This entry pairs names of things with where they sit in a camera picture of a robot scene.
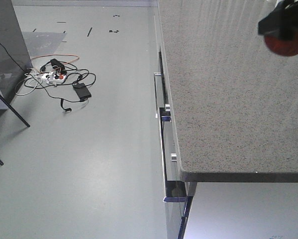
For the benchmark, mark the black power adapter brick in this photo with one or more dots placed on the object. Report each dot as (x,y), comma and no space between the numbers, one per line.
(82,91)

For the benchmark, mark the lower chrome drawer handle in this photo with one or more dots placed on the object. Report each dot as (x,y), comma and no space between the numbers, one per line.
(174,188)

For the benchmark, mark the chrome drawer handle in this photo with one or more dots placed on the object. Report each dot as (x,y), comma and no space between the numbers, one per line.
(156,74)
(174,188)

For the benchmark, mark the red yellow apple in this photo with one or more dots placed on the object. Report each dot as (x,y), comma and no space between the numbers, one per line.
(285,48)

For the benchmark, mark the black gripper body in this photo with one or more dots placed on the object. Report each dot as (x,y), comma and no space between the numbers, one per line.
(282,22)

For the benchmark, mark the grey speckled kitchen counter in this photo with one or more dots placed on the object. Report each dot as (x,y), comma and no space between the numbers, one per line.
(235,118)

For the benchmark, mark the upper chrome drawer handle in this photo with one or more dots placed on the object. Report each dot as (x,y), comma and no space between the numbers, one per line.
(156,74)

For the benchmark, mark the black chair leg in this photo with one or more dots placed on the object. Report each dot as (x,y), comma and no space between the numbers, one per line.
(14,111)

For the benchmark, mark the white power strip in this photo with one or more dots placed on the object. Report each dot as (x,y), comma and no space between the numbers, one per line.
(54,79)

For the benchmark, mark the dark grey cabinet panel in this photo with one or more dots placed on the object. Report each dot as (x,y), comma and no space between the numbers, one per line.
(14,57)

